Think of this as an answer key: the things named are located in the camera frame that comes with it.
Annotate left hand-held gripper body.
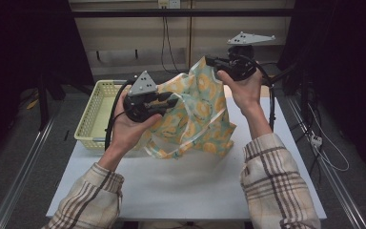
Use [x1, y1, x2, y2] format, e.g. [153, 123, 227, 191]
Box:
[122, 70, 165, 124]

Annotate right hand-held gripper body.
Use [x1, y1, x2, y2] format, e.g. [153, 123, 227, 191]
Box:
[227, 31, 276, 82]

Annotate orange print fabric tote bag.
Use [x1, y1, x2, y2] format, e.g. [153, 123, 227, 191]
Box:
[136, 56, 237, 160]

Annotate pale yellow plastic basket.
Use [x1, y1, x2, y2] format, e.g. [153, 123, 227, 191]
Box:
[73, 79, 138, 151]

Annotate person's right hand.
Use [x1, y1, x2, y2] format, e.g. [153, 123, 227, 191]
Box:
[216, 67, 265, 113]

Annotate person's left hand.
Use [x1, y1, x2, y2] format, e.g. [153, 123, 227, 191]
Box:
[109, 94, 164, 155]

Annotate white table mat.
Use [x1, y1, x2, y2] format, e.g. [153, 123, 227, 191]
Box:
[46, 96, 328, 221]

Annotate black metal stand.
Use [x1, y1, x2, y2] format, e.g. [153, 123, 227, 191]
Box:
[37, 73, 51, 132]

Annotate white power strip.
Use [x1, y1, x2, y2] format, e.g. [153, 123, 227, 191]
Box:
[310, 135, 324, 148]

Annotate yellow floor marker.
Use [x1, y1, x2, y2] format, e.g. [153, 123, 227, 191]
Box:
[26, 98, 40, 111]

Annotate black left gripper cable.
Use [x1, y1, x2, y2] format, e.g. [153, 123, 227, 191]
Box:
[104, 79, 137, 151]

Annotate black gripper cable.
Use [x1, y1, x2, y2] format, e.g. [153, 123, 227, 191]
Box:
[104, 79, 137, 151]
[251, 60, 276, 132]

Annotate black hanging cable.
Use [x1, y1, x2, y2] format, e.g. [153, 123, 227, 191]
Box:
[164, 15, 279, 76]
[160, 8, 173, 74]

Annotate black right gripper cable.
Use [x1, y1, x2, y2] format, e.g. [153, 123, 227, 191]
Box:
[251, 60, 276, 132]

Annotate white wall outlet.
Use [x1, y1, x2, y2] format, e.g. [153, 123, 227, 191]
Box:
[157, 0, 181, 10]

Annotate white floor cable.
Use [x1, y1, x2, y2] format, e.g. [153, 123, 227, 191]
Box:
[307, 103, 351, 173]

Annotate aluminium floor rail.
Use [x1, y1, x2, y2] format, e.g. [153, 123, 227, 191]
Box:
[287, 96, 366, 229]
[0, 117, 57, 229]

